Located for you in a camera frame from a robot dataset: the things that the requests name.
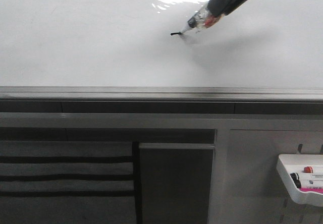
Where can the white whiteboard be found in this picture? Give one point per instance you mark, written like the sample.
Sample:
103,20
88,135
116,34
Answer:
266,50

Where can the red capped marker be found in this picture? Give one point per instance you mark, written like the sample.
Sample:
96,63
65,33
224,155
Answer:
313,169

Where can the white plastic marker tray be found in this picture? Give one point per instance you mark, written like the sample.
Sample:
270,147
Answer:
295,163

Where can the upper black capped marker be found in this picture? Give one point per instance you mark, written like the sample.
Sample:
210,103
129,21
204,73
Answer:
306,176

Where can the black capped marker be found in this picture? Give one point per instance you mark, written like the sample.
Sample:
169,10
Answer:
308,184
306,176

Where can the dark grey cabinet panel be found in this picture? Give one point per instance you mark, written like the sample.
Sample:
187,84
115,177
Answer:
176,180

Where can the lower black capped marker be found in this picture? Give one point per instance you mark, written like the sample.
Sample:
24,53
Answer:
308,184

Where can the grey slatted shelf unit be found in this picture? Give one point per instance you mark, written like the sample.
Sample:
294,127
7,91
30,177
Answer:
70,182

